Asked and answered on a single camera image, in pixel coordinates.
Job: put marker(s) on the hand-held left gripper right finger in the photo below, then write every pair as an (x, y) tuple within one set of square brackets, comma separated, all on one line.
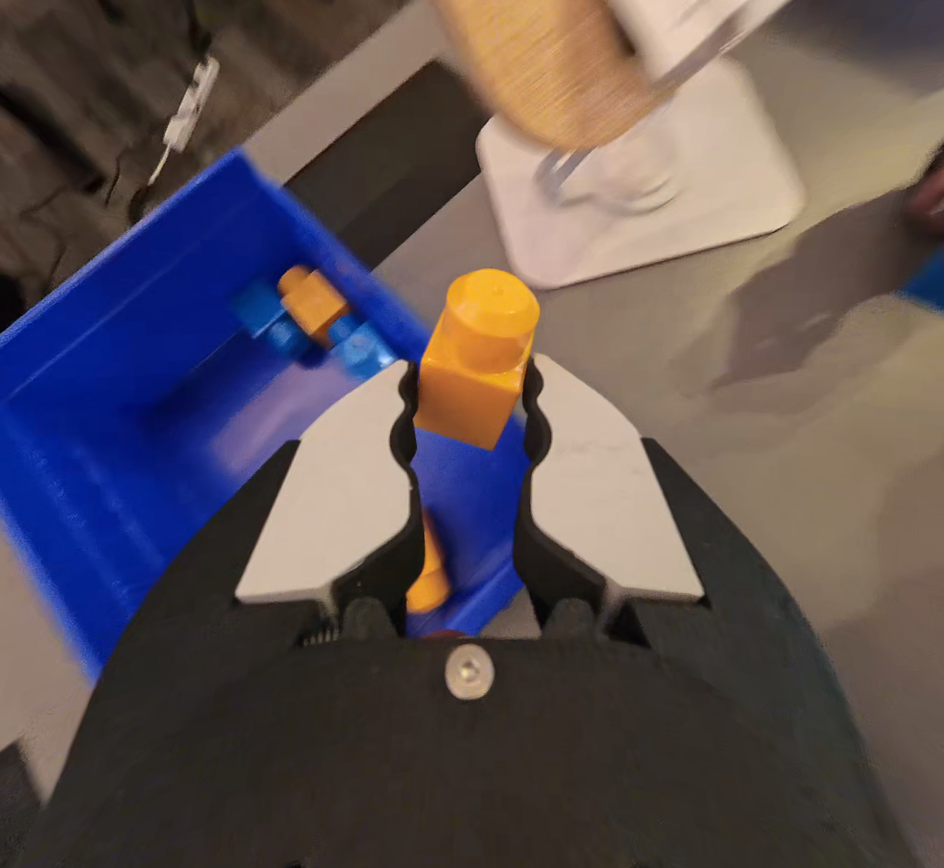
[(612, 514)]

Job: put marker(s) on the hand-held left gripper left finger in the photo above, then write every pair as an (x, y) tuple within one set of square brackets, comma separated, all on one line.
[(332, 514)]

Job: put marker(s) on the yellow building block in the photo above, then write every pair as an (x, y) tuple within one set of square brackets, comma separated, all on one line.
[(472, 381)]

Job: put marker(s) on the pile of mixed toy blocks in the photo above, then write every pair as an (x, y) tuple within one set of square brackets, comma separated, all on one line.
[(313, 304)]

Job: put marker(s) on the blue tagged plastic bin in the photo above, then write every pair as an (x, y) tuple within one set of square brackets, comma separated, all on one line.
[(110, 440)]

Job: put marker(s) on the grey desk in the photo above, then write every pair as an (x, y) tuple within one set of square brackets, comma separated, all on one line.
[(737, 440)]

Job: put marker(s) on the white power strip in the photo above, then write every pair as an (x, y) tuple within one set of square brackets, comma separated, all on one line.
[(192, 101)]

